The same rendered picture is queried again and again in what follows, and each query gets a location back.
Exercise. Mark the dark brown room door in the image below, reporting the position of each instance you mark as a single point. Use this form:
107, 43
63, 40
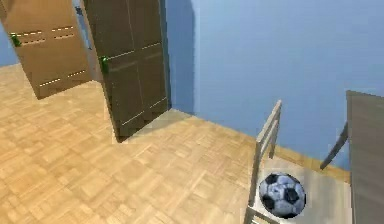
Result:
133, 66

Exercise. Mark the grey wooden chair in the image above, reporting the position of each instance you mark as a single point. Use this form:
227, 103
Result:
266, 133

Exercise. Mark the black and white football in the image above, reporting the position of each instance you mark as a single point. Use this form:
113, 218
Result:
282, 195

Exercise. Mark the grey brown table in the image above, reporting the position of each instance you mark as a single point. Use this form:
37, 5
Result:
366, 160

